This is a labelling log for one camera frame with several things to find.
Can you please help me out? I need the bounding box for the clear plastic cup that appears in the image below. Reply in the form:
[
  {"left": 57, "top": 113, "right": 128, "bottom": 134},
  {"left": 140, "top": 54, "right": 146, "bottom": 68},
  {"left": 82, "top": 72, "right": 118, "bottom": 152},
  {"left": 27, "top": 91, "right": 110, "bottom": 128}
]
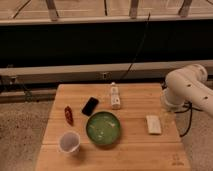
[{"left": 59, "top": 131, "right": 80, "bottom": 155}]

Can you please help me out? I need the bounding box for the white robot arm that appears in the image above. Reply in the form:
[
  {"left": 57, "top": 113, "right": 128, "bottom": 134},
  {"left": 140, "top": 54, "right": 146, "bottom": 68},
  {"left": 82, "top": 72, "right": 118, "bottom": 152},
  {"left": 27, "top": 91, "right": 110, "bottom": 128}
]
[{"left": 161, "top": 64, "right": 213, "bottom": 117}]

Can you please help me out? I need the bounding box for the black smartphone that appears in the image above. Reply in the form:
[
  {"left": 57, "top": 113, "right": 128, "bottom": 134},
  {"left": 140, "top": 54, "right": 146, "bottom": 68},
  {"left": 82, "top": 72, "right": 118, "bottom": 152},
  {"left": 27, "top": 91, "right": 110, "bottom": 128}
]
[{"left": 82, "top": 97, "right": 99, "bottom": 116}]

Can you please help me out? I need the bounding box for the red chili pepper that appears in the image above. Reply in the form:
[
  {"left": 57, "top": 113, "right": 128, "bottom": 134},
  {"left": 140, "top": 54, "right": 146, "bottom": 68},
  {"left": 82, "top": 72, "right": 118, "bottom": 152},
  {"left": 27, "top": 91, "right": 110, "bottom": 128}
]
[{"left": 64, "top": 106, "right": 74, "bottom": 126}]

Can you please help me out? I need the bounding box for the green bowl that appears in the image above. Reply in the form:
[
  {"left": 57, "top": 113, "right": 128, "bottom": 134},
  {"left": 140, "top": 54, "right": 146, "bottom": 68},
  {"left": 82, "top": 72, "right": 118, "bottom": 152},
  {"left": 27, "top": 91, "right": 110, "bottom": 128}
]
[{"left": 86, "top": 111, "right": 121, "bottom": 146}]

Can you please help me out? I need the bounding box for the black hanging cable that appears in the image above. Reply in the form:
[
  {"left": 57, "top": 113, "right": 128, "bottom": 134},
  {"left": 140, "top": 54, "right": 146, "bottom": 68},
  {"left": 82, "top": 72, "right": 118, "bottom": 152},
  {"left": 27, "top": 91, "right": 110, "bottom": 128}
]
[{"left": 118, "top": 12, "right": 152, "bottom": 82}]

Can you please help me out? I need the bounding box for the black floor cable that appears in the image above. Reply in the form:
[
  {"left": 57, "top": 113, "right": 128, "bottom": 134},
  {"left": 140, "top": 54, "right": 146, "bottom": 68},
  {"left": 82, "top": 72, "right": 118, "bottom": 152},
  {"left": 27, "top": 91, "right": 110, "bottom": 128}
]
[{"left": 174, "top": 102, "right": 203, "bottom": 138}]

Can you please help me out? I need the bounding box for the white sponge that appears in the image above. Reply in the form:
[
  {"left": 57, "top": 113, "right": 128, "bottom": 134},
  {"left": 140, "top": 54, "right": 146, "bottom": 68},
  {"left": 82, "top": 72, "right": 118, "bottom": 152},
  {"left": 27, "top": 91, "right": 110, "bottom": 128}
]
[{"left": 146, "top": 115, "right": 162, "bottom": 135}]

